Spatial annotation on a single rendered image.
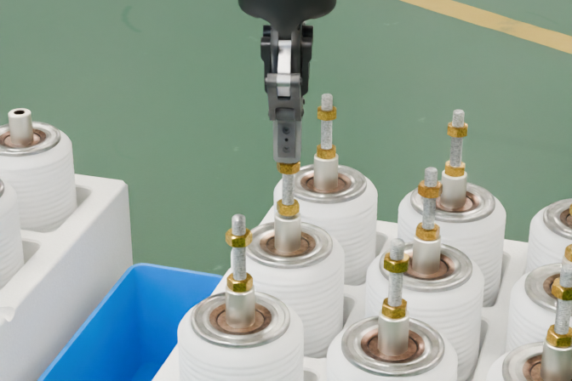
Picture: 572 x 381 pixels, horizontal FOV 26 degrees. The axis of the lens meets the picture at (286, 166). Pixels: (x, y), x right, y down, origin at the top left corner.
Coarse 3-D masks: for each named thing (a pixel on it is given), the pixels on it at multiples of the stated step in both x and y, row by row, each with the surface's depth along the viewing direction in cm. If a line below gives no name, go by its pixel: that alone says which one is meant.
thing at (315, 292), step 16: (336, 240) 106; (336, 256) 103; (256, 272) 101; (272, 272) 100; (288, 272) 100; (304, 272) 100; (320, 272) 101; (336, 272) 102; (256, 288) 101; (272, 288) 100; (288, 288) 100; (304, 288) 101; (320, 288) 101; (336, 288) 103; (288, 304) 101; (304, 304) 101; (320, 304) 102; (336, 304) 104; (304, 320) 102; (320, 320) 103; (336, 320) 105; (304, 336) 103; (320, 336) 103; (304, 352) 103; (320, 352) 104
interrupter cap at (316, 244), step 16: (272, 224) 107; (304, 224) 107; (256, 240) 104; (272, 240) 105; (304, 240) 105; (320, 240) 104; (256, 256) 102; (272, 256) 102; (288, 256) 102; (304, 256) 102; (320, 256) 102
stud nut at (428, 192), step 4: (424, 180) 98; (420, 184) 97; (440, 184) 97; (420, 188) 97; (424, 188) 97; (428, 188) 97; (432, 188) 97; (436, 188) 97; (440, 188) 97; (420, 192) 97; (424, 192) 97; (428, 192) 97; (432, 192) 97; (436, 192) 97; (440, 192) 97; (424, 196) 97; (428, 196) 97; (432, 196) 97; (436, 196) 97
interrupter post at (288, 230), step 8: (280, 216) 102; (296, 216) 102; (280, 224) 102; (288, 224) 102; (296, 224) 102; (280, 232) 102; (288, 232) 102; (296, 232) 102; (280, 240) 103; (288, 240) 102; (296, 240) 103; (280, 248) 103; (288, 248) 103; (296, 248) 103
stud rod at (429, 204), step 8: (432, 168) 97; (432, 176) 97; (424, 184) 97; (432, 184) 97; (424, 200) 98; (432, 200) 98; (424, 208) 98; (432, 208) 98; (424, 216) 98; (432, 216) 98; (424, 224) 99; (432, 224) 99
